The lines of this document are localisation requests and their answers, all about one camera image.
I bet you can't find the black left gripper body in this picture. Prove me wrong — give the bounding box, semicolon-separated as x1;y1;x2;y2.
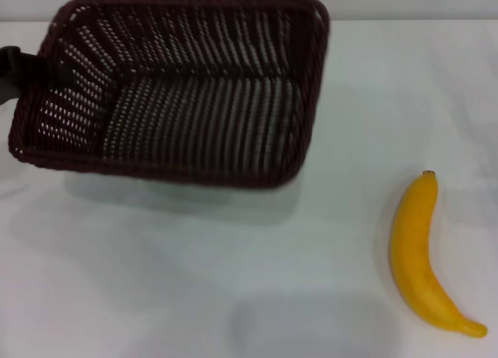
0;45;25;107

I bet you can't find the dark brown woven basket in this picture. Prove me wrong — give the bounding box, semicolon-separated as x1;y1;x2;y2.
7;0;331;191

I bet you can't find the yellow banana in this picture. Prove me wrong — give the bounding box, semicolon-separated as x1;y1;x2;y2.
389;170;489;339

